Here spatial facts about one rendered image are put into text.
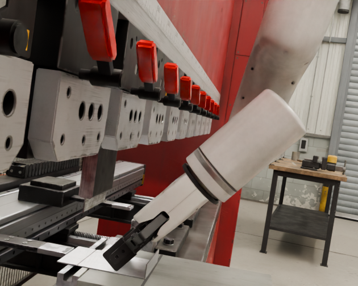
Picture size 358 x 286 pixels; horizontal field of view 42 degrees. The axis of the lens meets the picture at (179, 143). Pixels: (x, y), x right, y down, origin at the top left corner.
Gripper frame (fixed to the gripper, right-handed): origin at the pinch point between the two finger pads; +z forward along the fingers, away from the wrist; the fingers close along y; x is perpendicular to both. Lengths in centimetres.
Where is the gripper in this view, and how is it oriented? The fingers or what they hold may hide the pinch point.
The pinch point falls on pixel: (123, 249)
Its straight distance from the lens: 71.7
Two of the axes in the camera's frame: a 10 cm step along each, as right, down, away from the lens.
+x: 6.5, 7.6, -0.6
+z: -7.5, 6.5, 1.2
